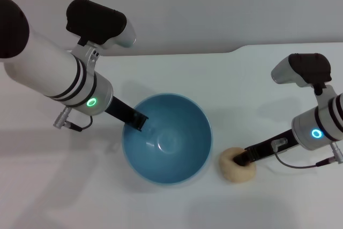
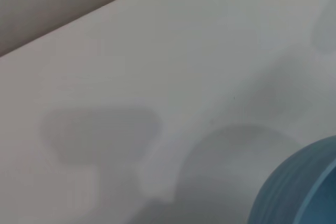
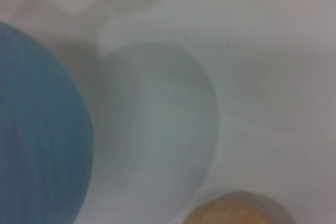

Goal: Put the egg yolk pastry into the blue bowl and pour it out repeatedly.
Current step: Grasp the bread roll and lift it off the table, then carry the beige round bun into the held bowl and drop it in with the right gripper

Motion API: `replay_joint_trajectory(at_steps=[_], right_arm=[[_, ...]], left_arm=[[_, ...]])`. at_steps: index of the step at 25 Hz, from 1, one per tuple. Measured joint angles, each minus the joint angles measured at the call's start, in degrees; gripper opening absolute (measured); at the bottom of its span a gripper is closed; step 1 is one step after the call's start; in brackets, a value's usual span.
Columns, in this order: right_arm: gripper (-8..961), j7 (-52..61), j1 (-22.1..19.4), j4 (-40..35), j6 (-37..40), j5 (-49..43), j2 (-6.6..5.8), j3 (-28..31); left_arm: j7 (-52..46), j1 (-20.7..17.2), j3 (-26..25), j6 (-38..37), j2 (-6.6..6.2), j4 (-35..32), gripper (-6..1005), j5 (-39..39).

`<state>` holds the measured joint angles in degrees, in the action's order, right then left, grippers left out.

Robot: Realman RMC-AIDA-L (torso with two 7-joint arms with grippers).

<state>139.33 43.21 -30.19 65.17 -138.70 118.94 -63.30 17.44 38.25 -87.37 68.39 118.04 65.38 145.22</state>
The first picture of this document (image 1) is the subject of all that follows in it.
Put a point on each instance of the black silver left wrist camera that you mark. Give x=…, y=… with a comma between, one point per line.
x=99, y=23

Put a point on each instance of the beige egg yolk pastry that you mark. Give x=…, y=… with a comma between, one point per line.
x=237, y=172

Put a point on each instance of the blue bowl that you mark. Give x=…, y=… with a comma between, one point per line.
x=167, y=143

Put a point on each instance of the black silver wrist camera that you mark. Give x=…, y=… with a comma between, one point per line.
x=305, y=69
x=99, y=23

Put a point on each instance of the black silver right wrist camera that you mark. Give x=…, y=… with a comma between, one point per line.
x=305, y=69

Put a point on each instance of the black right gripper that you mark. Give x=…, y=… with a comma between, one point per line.
x=270, y=147

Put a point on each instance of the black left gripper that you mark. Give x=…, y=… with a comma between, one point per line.
x=122, y=112

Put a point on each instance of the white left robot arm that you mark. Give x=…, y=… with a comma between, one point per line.
x=45, y=70

